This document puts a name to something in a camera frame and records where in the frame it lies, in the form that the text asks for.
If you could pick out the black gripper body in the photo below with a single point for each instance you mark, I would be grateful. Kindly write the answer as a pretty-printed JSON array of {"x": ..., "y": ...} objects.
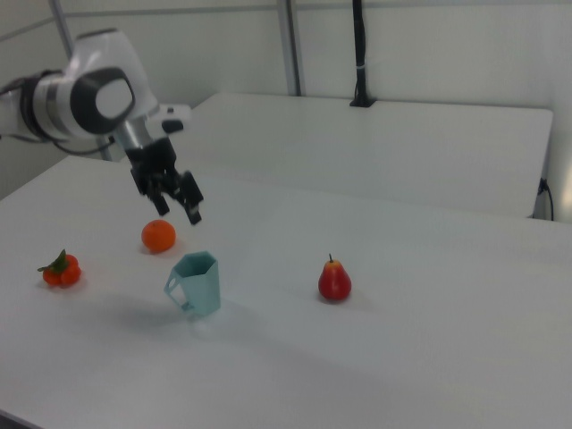
[{"x": 152, "y": 163}]

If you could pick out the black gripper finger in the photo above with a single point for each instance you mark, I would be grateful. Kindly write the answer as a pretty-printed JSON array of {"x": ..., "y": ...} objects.
[
  {"x": 192, "y": 201},
  {"x": 160, "y": 203}
]

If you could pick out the teal hexagonal plastic mug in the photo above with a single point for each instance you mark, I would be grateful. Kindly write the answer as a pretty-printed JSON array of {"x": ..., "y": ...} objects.
[{"x": 201, "y": 286}]

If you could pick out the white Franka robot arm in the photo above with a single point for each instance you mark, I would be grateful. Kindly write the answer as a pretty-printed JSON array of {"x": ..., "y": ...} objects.
[{"x": 103, "y": 67}]

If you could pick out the orange toy fruit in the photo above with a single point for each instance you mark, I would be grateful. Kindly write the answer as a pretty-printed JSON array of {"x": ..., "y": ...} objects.
[{"x": 158, "y": 236}]

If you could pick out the tangerine cluster with green leaves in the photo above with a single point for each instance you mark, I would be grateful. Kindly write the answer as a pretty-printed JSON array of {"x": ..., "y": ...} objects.
[{"x": 62, "y": 273}]

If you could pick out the red toy pear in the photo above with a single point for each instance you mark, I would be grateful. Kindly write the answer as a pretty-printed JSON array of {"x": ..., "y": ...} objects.
[{"x": 334, "y": 281}]

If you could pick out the white side table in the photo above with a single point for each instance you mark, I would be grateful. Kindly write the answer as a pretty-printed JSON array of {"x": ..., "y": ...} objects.
[{"x": 357, "y": 152}]

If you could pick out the black camera stand pole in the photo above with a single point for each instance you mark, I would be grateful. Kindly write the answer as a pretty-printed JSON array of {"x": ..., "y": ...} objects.
[{"x": 361, "y": 53}]

